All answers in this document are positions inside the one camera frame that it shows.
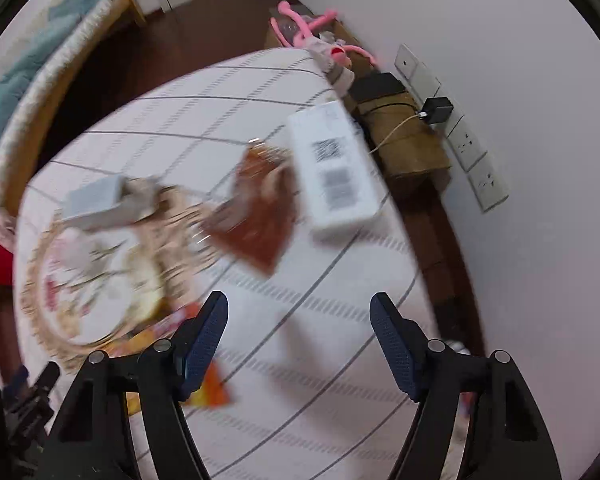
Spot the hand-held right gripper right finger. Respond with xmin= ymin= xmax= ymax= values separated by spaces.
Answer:
xmin=370 ymin=291 xmax=563 ymax=480

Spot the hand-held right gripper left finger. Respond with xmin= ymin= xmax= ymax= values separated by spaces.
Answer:
xmin=42 ymin=290 xmax=230 ymax=480

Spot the orange snack packet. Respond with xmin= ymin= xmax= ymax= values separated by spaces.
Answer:
xmin=99 ymin=304 xmax=232 ymax=413

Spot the white checked tablecloth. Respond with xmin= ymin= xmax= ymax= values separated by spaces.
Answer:
xmin=12 ymin=47 xmax=443 ymax=480

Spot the floral round plate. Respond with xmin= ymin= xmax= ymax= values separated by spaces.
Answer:
xmin=21 ymin=185 xmax=207 ymax=367

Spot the brown snack packet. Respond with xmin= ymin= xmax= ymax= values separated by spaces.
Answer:
xmin=201 ymin=144 xmax=299 ymax=277

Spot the small grey box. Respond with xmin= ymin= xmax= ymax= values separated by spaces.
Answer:
xmin=61 ymin=175 xmax=162 ymax=232

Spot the white barcode box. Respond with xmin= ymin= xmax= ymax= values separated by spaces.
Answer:
xmin=286 ymin=101 xmax=387 ymax=242

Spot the black tripod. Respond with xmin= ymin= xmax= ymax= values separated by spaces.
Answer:
xmin=0 ymin=305 xmax=62 ymax=480

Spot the brown cardboard box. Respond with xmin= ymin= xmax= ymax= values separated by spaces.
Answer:
xmin=265 ymin=6 xmax=452 ymax=183

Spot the black charger plug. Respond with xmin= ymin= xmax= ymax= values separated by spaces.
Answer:
xmin=419 ymin=96 xmax=454 ymax=126

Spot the flat black box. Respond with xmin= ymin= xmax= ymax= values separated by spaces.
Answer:
xmin=351 ymin=72 xmax=407 ymax=104

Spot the wooden bed with mattress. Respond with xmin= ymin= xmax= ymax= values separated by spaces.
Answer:
xmin=0 ymin=0 xmax=148 ymax=223

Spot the teal blanket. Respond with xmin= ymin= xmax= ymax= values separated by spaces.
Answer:
xmin=0 ymin=0 xmax=117 ymax=163

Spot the pink plush toy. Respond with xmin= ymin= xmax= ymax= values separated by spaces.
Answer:
xmin=271 ymin=1 xmax=377 ymax=70

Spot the beige charging cable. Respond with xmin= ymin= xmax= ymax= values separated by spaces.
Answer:
xmin=369 ymin=111 xmax=426 ymax=156

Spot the white wall socket panel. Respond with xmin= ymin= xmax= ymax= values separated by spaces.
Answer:
xmin=394 ymin=43 xmax=511 ymax=212

